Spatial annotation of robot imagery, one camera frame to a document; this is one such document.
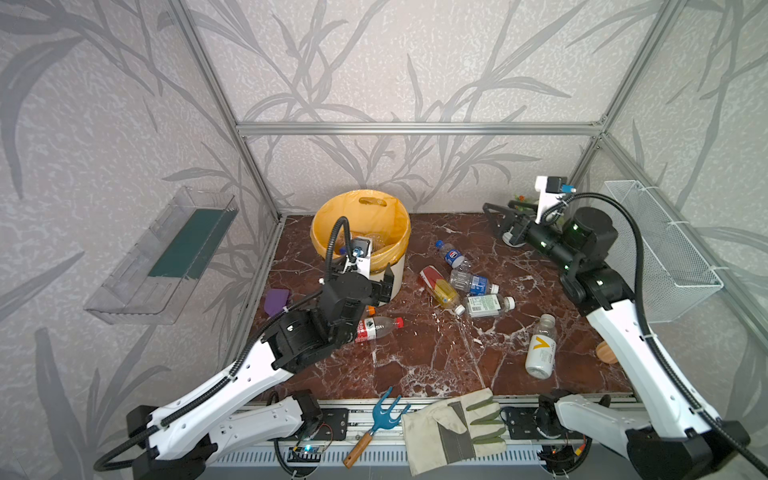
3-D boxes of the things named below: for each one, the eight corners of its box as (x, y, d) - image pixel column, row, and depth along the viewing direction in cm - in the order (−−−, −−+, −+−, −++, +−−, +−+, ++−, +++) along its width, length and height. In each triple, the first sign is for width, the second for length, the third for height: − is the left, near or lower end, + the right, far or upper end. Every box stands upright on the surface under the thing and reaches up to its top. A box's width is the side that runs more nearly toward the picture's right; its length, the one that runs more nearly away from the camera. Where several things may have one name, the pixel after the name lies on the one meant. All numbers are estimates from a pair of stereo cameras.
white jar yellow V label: (521, 373, 84) (529, 366, 79) (527, 340, 90) (535, 331, 85) (543, 383, 82) (552, 376, 77) (548, 348, 88) (557, 339, 83)
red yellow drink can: (445, 310, 95) (447, 302, 91) (415, 281, 102) (416, 272, 98) (457, 300, 98) (460, 292, 93) (427, 272, 105) (428, 263, 100)
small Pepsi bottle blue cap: (449, 271, 106) (451, 261, 102) (436, 250, 112) (437, 240, 108) (461, 266, 107) (463, 257, 103) (447, 246, 113) (449, 236, 109)
